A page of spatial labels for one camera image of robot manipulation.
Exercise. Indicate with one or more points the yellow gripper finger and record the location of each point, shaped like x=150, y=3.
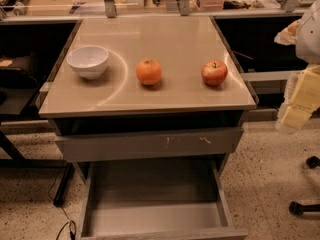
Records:
x=301, y=99

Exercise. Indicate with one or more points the orange fruit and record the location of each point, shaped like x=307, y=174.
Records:
x=148, y=71

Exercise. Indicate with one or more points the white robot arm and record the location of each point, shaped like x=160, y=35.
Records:
x=304, y=34

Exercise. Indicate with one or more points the closed top drawer front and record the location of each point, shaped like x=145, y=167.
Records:
x=142, y=145

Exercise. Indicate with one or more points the grey drawer cabinet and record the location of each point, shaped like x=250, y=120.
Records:
x=148, y=110

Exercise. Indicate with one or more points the open middle drawer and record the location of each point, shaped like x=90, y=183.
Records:
x=156, y=199

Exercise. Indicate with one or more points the red apple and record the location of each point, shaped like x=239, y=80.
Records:
x=214, y=72

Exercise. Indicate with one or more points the black chair leg caster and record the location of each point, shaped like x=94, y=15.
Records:
x=298, y=209

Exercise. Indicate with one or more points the white ceramic bowl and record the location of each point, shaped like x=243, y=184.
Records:
x=89, y=62

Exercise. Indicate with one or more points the black desk leg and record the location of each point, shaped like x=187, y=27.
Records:
x=66, y=176

